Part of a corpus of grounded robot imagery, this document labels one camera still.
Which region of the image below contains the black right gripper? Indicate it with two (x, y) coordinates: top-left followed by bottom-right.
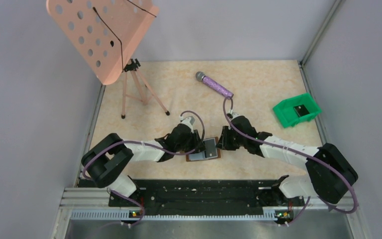
(216, 125), (247, 150)

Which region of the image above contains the brown leather card holder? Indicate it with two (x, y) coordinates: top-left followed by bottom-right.
(186, 137), (221, 162)

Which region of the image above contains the grey black credit card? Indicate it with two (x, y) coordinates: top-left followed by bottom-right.
(204, 137), (219, 159)

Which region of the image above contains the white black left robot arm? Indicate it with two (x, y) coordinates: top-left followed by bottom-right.
(81, 123), (205, 206)

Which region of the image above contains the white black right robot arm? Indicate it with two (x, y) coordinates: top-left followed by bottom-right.
(217, 113), (359, 205)

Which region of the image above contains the black card in bin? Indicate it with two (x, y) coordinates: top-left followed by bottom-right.
(293, 105), (310, 118)

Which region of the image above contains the purple glitter microphone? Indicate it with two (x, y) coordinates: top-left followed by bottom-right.
(195, 71), (234, 99)

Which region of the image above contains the green plastic bin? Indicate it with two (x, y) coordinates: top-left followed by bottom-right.
(273, 93), (322, 128)

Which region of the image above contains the pink music stand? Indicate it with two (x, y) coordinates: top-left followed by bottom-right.
(46, 0), (170, 119)

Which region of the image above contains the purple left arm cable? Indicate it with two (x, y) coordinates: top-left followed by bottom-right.
(82, 110), (206, 228)

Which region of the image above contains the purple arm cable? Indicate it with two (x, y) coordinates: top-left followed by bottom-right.
(222, 96), (360, 228)
(82, 110), (206, 228)

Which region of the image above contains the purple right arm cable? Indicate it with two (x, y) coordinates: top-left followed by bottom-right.
(222, 96), (360, 228)

